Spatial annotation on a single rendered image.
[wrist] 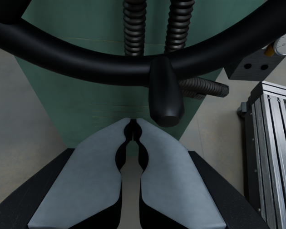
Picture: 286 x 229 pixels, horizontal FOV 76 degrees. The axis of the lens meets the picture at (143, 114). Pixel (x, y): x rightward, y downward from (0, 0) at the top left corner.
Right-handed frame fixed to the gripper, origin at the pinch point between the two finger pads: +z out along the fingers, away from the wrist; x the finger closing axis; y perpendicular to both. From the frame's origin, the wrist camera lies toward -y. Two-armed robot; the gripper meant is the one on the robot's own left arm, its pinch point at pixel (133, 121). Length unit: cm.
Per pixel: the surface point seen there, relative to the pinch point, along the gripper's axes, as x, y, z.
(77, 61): -4.7, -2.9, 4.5
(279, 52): 23.4, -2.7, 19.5
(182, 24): 4.7, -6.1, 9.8
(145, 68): 0.9, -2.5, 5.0
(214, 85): 13.3, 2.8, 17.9
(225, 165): 44, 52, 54
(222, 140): 46, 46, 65
